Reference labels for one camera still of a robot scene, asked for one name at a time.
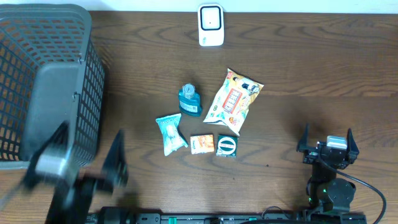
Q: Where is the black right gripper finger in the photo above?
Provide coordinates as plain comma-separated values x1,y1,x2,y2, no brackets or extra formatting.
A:
296,124,310,152
346,128,359,156

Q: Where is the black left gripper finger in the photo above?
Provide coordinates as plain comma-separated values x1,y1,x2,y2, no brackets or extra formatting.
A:
101,130,129,189
30,120,69,162

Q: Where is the light teal candy packet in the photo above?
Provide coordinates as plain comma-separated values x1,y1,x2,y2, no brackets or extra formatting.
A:
155,113,188,156

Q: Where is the small dark green box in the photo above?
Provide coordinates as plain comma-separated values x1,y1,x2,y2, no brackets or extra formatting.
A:
216,134,238,158

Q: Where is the yellow snack bag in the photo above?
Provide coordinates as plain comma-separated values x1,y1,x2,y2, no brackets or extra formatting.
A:
203,68,264,136

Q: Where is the small orange box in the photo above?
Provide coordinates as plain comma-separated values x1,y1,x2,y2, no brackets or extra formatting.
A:
190,134,215,154

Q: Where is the teal mouthwash bottle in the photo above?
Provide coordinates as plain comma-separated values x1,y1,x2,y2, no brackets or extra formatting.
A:
178,83,202,116

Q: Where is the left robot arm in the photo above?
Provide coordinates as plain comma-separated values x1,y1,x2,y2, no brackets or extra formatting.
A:
22,121,129,223

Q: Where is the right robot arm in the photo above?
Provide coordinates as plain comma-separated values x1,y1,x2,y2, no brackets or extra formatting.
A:
297,125,359,222

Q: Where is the white barcode scanner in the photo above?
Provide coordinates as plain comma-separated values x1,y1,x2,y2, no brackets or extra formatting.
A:
197,4,224,47

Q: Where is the grey plastic mesh basket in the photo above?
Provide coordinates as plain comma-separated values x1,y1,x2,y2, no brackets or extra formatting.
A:
1,4,105,170

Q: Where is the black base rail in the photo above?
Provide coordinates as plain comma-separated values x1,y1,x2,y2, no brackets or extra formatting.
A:
85,207,367,224

